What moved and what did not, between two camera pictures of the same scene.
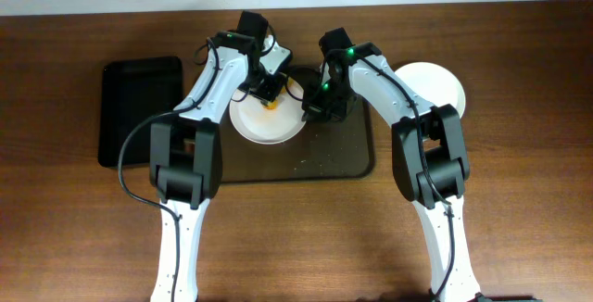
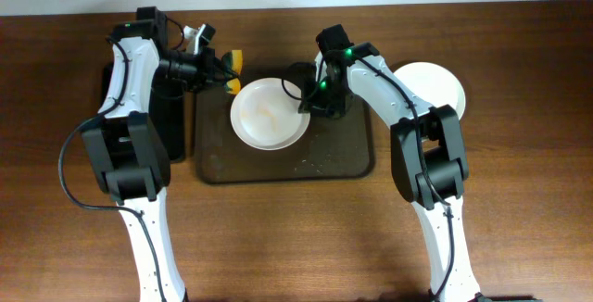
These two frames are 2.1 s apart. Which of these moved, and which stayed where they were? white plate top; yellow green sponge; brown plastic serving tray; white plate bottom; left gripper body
Moved: left gripper body; yellow green sponge
Stayed: white plate top; brown plastic serving tray; white plate bottom
